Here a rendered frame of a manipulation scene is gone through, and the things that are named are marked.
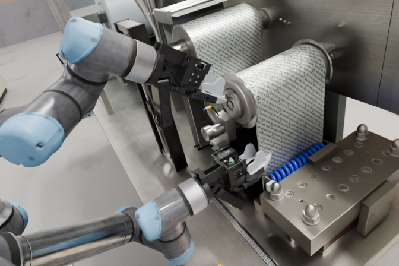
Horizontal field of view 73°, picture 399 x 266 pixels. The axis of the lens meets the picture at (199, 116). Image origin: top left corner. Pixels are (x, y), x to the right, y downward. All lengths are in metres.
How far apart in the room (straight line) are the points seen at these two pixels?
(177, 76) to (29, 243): 0.39
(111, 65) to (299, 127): 0.51
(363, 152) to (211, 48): 0.51
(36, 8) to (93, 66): 11.30
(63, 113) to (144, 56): 0.17
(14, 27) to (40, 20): 0.88
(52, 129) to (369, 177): 0.70
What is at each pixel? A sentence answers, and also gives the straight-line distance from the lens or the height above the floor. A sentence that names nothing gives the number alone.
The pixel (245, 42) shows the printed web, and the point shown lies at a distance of 0.87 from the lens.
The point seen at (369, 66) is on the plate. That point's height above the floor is 1.25.
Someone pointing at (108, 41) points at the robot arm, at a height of 1.49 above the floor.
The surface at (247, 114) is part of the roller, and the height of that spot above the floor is 1.24.
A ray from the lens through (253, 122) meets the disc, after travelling 0.65.
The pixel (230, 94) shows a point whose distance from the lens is 0.64.
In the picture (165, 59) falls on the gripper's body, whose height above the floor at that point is 1.42.
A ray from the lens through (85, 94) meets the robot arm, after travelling 0.52.
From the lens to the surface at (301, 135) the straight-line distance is 0.80.
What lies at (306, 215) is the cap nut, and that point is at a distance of 0.67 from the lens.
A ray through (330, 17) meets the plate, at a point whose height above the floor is 1.36.
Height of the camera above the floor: 1.59
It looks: 31 degrees down
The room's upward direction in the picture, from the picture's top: 14 degrees counter-clockwise
